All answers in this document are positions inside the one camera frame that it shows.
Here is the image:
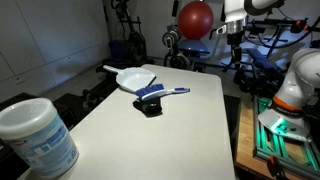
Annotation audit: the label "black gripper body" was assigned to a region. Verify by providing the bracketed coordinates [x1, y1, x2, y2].
[226, 31, 243, 51]

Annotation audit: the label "blue balance half ball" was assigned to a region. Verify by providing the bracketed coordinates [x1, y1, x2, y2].
[178, 38, 211, 56]

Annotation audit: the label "red exercise ball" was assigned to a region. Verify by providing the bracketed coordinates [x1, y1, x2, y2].
[177, 0, 215, 41]

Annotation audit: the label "chrome rimmed weight plates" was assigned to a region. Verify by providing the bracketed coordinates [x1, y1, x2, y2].
[163, 52, 192, 71]

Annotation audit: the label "lettered iron weight plates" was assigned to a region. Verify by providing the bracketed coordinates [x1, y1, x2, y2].
[161, 25, 184, 48]

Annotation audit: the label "wooden board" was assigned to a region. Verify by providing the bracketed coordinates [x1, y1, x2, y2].
[234, 95, 303, 180]

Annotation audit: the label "blue white hand brush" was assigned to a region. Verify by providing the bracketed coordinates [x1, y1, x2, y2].
[134, 83, 191, 102]

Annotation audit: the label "small black object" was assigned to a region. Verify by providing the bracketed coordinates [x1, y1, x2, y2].
[132, 97, 165, 118]

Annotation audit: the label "white plastic dustpan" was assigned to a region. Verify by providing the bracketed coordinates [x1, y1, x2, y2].
[102, 64, 157, 94]

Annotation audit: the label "black exercise machine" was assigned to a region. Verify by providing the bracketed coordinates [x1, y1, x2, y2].
[110, 0, 148, 65]

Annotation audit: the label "orange black clamp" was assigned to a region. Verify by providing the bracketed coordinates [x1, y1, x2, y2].
[266, 154, 288, 180]

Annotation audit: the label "blue bin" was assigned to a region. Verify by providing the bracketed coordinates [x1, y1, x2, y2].
[108, 39, 130, 63]

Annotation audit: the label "white wipes tub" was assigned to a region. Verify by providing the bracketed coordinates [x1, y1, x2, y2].
[0, 97, 81, 179]

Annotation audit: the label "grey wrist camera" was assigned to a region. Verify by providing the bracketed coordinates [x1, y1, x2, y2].
[209, 24, 228, 39]

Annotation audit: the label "black gym machine frame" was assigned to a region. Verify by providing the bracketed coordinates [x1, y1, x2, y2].
[244, 13, 320, 73]

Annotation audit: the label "dark weight rack post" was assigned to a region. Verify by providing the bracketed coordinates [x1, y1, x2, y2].
[168, 42, 179, 58]

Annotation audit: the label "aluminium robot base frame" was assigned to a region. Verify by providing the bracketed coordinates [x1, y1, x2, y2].
[252, 95, 320, 180]

